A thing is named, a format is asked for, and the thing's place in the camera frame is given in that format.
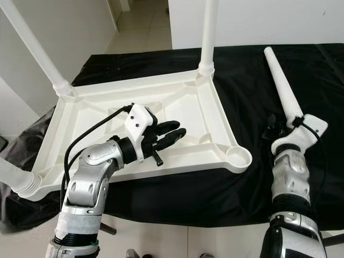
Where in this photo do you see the black table leg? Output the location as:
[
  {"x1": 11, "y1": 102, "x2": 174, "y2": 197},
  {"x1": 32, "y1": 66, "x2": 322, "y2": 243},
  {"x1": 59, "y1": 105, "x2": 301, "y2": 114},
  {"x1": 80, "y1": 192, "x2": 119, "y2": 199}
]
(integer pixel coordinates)
[{"x1": 99, "y1": 221, "x2": 118, "y2": 236}]

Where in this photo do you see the white plastic table top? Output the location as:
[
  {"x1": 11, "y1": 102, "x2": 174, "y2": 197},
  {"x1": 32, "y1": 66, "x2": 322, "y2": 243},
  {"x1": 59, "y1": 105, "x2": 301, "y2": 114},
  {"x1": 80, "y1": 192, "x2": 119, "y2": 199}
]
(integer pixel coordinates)
[{"x1": 27, "y1": 69, "x2": 253, "y2": 202}]

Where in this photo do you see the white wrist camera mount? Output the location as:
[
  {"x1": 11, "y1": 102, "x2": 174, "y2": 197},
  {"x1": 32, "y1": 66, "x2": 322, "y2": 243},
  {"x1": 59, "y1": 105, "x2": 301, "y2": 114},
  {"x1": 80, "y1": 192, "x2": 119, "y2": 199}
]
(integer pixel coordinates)
[
  {"x1": 124, "y1": 103, "x2": 156, "y2": 162},
  {"x1": 271, "y1": 114, "x2": 328, "y2": 154}
]

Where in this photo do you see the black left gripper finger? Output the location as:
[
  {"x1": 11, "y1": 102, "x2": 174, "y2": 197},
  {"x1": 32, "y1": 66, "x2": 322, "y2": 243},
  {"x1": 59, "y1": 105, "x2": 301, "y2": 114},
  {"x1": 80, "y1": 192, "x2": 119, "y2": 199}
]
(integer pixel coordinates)
[
  {"x1": 155, "y1": 128, "x2": 187, "y2": 150},
  {"x1": 153, "y1": 120, "x2": 181, "y2": 135}
]

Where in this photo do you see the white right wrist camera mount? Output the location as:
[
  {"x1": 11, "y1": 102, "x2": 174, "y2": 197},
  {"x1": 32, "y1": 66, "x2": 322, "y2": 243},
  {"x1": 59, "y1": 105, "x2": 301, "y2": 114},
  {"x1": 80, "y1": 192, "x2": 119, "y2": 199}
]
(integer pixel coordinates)
[{"x1": 271, "y1": 114, "x2": 328, "y2": 154}]

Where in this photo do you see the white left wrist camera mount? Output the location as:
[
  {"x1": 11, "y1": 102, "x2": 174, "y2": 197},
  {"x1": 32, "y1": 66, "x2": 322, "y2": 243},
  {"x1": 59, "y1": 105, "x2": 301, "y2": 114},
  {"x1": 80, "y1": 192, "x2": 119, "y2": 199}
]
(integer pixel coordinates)
[{"x1": 124, "y1": 103, "x2": 156, "y2": 162}]

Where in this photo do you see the black table cloth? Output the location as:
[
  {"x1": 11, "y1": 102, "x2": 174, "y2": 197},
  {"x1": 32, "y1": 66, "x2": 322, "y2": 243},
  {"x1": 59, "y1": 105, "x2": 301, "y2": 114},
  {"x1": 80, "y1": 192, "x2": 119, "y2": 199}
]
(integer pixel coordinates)
[{"x1": 0, "y1": 43, "x2": 344, "y2": 229}]

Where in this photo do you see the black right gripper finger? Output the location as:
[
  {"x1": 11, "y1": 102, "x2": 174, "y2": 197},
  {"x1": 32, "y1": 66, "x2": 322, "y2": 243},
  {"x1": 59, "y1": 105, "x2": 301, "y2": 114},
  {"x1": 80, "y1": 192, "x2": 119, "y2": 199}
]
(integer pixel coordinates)
[{"x1": 263, "y1": 114, "x2": 279, "y2": 141}]

